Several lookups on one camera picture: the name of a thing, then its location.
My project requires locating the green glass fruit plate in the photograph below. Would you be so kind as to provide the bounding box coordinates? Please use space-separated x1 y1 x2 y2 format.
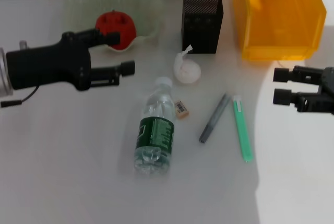
65 0 167 52

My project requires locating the green label water bottle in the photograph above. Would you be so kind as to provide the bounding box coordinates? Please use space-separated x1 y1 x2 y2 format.
133 77 175 175

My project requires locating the black mesh pen holder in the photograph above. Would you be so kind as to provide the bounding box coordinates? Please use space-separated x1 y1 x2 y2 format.
181 0 224 54

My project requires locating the white paper ball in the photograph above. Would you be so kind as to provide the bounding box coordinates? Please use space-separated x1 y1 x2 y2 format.
173 44 202 84

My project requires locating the yellow plastic bin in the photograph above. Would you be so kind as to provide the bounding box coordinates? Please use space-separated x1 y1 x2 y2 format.
232 0 327 62

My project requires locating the grey pen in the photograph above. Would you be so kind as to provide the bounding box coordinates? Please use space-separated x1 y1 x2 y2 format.
199 92 231 144

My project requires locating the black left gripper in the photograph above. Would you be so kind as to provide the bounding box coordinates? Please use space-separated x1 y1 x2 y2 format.
6 28 136 92

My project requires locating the green pen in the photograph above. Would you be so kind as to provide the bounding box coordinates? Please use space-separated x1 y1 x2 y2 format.
232 95 253 163

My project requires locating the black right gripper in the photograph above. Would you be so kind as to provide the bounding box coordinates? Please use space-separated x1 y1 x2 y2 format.
272 64 334 117

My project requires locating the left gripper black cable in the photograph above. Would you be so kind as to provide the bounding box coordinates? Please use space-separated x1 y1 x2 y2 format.
0 40 40 109

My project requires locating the red toy fruit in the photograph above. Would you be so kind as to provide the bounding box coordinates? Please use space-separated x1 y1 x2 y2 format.
95 10 138 51

